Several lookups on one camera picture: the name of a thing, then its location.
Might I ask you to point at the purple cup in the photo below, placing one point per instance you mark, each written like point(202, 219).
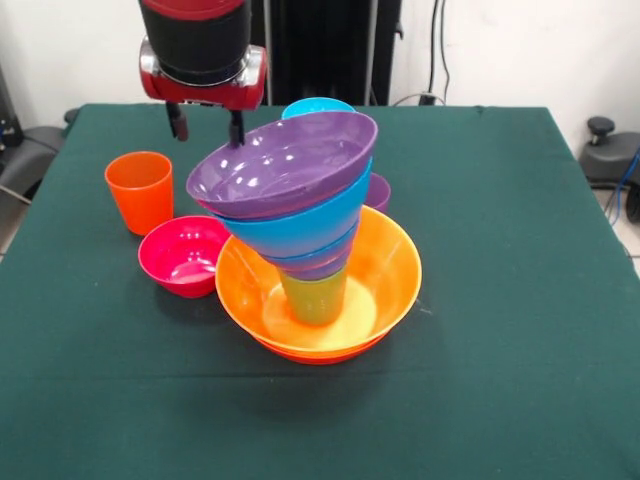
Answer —
point(380, 192)

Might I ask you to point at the pink bowl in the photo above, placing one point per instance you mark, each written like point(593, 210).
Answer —
point(185, 255)

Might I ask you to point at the small light blue bowl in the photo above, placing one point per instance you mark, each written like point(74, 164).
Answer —
point(317, 105)

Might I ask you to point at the orange cup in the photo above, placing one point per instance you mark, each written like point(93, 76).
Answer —
point(142, 200)

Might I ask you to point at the green cup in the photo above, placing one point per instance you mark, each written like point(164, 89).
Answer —
point(315, 300)

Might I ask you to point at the dark blue bowl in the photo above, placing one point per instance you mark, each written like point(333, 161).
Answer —
point(315, 265)

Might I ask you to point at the yellow bowl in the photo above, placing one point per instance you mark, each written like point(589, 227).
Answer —
point(390, 280)

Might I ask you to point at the dark green table cloth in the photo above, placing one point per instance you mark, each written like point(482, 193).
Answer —
point(500, 300)

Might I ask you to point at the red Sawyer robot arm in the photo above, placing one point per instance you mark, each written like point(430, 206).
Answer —
point(195, 35)

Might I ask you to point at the black pedestal leg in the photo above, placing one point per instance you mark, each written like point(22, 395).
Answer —
point(612, 155)
point(35, 145)

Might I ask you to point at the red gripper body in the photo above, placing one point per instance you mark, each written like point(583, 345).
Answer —
point(210, 95)

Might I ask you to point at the purple bowl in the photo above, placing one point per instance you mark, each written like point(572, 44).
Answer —
point(280, 165)

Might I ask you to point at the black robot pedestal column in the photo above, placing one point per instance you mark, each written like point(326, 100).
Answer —
point(325, 50)

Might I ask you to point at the large sky blue bowl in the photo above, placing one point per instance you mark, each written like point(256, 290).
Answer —
point(300, 225)

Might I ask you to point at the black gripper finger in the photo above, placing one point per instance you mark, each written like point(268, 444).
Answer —
point(177, 122)
point(236, 130)

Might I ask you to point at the orange bowl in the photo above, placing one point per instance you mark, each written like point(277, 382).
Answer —
point(310, 357)

